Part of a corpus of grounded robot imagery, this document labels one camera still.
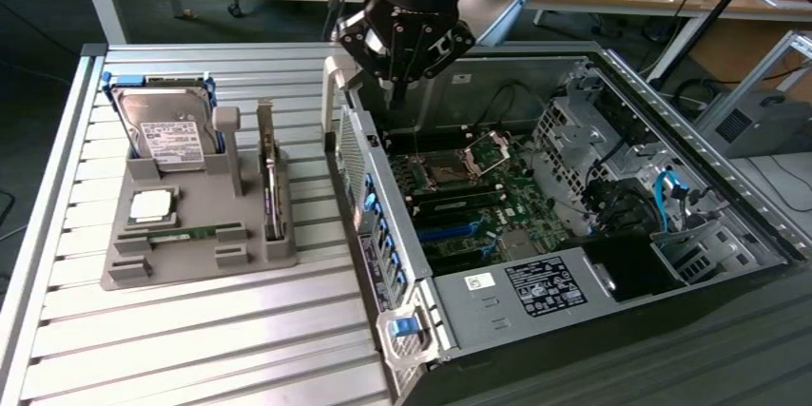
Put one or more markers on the graphics card with metal bracket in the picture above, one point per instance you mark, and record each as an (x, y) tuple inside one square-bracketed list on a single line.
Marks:
[(271, 187)]

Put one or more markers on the open black PC case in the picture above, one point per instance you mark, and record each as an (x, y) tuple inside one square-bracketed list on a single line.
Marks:
[(349, 130)]

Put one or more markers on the black caster wheel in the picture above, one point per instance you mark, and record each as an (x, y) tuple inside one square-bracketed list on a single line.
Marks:
[(237, 9)]

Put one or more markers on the metal socket cover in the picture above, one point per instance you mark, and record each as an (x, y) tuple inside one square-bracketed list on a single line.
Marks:
[(471, 155)]

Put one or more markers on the CPU socket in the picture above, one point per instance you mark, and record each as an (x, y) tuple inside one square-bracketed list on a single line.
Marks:
[(447, 170)]

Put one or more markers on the metal drive cage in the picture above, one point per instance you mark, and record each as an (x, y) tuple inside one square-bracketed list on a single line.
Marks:
[(574, 168)]

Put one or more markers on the black RAM stick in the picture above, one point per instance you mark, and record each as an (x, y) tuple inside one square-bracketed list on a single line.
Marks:
[(457, 206)]

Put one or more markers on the silver hard disk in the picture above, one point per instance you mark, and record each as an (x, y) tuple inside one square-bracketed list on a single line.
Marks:
[(159, 116)]

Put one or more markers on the green motherboard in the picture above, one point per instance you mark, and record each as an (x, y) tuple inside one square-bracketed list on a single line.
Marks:
[(527, 206)]

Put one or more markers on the blue disk caddy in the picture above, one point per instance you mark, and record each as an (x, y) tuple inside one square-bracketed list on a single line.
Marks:
[(130, 79)]

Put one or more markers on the blue expansion slot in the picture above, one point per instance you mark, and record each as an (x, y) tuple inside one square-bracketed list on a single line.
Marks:
[(445, 232)]

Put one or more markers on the grey parts rack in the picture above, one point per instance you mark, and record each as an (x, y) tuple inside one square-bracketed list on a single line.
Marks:
[(203, 206)]

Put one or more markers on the black slanted pole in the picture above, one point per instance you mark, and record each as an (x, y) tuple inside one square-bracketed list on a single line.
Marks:
[(717, 16)]

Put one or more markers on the grey chipset heatsink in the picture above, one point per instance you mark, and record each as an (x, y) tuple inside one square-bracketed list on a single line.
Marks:
[(519, 244)]

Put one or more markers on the silver CPU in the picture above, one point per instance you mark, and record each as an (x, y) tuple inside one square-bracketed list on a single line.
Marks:
[(153, 206)]

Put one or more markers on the green RAM stick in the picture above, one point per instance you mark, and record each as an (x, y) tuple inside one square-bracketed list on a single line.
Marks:
[(185, 234)]

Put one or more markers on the grey machine housing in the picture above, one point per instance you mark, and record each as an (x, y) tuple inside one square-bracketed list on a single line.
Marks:
[(762, 125)]

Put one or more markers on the grey power supply unit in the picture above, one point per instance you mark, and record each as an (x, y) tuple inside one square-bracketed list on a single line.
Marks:
[(482, 311)]

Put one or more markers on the grey disk bay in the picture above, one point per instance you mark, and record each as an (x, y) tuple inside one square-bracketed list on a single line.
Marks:
[(698, 254)]

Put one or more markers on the blue case latch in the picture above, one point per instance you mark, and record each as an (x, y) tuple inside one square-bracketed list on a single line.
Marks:
[(403, 327)]

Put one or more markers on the aluminium profile frame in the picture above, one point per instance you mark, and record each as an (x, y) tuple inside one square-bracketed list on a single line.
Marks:
[(783, 49)]

